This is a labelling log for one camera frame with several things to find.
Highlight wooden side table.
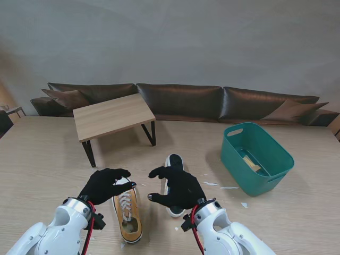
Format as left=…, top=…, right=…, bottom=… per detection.
left=0, top=105, right=27, bottom=118

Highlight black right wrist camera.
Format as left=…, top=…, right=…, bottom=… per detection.
left=181, top=214, right=196, bottom=232

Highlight dark chair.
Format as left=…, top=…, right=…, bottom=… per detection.
left=0, top=110, right=14, bottom=139

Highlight small wooden black-legged stand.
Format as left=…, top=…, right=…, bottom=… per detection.
left=72, top=92, right=156, bottom=168

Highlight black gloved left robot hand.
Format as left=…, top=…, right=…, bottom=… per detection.
left=78, top=167, right=138, bottom=206

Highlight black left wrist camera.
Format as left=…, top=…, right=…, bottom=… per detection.
left=92, top=212, right=106, bottom=231

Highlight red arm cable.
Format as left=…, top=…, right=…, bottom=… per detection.
left=191, top=204, right=205, bottom=254
left=79, top=200, right=97, bottom=255

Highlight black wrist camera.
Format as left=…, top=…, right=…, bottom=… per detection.
left=92, top=212, right=106, bottom=231
left=181, top=214, right=196, bottom=232

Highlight brown leather throw pillow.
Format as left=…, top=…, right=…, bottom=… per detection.
left=261, top=98, right=329, bottom=122
left=41, top=89, right=88, bottom=109

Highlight light wooden cabinet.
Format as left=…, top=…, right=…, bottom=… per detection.
left=329, top=116, right=340, bottom=141

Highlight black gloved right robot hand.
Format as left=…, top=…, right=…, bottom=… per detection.
left=147, top=166, right=207, bottom=210

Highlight green plastic basin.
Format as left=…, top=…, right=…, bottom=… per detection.
left=220, top=122, right=295, bottom=197

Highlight wooden brush yellow bristles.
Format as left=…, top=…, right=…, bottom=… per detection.
left=242, top=156, right=262, bottom=173

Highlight red left arm cable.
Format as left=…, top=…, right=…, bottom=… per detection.
left=79, top=200, right=97, bottom=255

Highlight brown leather sofa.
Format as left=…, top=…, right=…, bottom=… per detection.
left=30, top=82, right=340, bottom=127

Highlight yellow canvas sneaker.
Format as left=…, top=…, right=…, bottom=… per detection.
left=111, top=177, right=143, bottom=244
left=160, top=153, right=186, bottom=218

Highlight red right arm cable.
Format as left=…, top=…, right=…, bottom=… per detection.
left=191, top=204, right=205, bottom=254

